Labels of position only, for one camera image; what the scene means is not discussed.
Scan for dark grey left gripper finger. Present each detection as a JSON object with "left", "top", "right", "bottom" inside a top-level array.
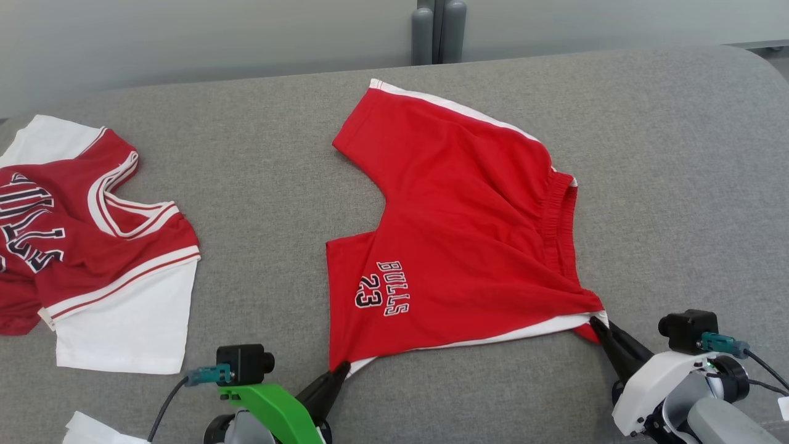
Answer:
[
  {"left": 294, "top": 363, "right": 346, "bottom": 411},
  {"left": 308, "top": 364, "right": 351, "bottom": 427}
]

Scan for grey fabric sofa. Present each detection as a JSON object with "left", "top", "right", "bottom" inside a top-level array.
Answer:
[{"left": 0, "top": 44, "right": 789, "bottom": 444}]

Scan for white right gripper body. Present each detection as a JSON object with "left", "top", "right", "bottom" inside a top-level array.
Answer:
[{"left": 611, "top": 351, "right": 719, "bottom": 438}]

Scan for red Bulls shorts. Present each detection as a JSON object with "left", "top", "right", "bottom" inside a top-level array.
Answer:
[{"left": 325, "top": 78, "right": 610, "bottom": 372}]

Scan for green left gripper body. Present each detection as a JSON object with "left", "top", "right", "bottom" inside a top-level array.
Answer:
[{"left": 218, "top": 383, "right": 327, "bottom": 444}]

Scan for red white Bulls jersey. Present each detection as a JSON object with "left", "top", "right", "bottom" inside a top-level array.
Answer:
[{"left": 0, "top": 115, "right": 202, "bottom": 375}]

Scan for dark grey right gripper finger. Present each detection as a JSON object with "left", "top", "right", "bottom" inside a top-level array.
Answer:
[
  {"left": 590, "top": 316, "right": 639, "bottom": 387},
  {"left": 607, "top": 320, "right": 653, "bottom": 370}
]

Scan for grey partition post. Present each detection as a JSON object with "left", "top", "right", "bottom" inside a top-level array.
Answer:
[{"left": 411, "top": 0, "right": 467, "bottom": 65}]

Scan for white cloth piece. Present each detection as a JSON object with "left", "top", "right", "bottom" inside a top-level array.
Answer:
[{"left": 62, "top": 411, "right": 152, "bottom": 444}]

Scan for black cable teal plug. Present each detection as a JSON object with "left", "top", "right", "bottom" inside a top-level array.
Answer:
[
  {"left": 701, "top": 332, "right": 789, "bottom": 390},
  {"left": 147, "top": 364, "right": 234, "bottom": 443}
]

